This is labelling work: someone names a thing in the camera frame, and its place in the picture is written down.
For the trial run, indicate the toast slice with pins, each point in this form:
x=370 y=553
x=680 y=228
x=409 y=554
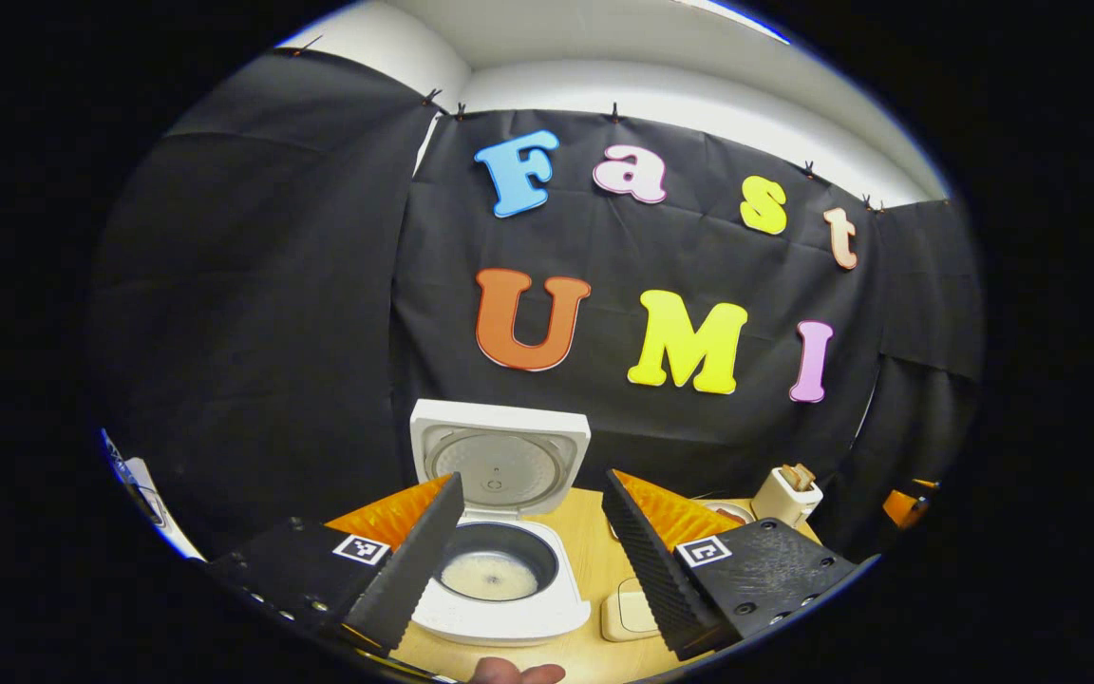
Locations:
x=788 y=477
x=805 y=477

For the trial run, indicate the white round plate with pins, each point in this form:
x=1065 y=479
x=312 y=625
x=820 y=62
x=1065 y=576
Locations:
x=747 y=513

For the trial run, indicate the brown meat piece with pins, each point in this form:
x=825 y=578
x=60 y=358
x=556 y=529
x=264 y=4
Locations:
x=727 y=513

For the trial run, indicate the white stand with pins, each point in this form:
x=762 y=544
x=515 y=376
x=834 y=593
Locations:
x=181 y=541

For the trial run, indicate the long ceiling light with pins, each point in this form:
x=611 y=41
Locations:
x=746 y=21

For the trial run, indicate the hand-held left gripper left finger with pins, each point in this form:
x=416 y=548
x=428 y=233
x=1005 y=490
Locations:
x=414 y=570

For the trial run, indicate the black device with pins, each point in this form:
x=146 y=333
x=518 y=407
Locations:
x=150 y=503

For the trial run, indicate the white rice cooker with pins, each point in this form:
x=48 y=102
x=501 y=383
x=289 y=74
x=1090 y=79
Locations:
x=509 y=622

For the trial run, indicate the white toaster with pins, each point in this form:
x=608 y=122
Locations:
x=780 y=503

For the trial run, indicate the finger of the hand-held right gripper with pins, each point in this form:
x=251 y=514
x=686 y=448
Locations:
x=903 y=508

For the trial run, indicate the soaked white rice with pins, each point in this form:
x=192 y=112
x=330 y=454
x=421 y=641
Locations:
x=490 y=577

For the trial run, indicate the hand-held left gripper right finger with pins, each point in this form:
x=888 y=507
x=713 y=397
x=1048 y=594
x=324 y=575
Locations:
x=651 y=570

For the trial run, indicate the black backdrop cloth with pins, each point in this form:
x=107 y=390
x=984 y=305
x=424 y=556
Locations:
x=272 y=332

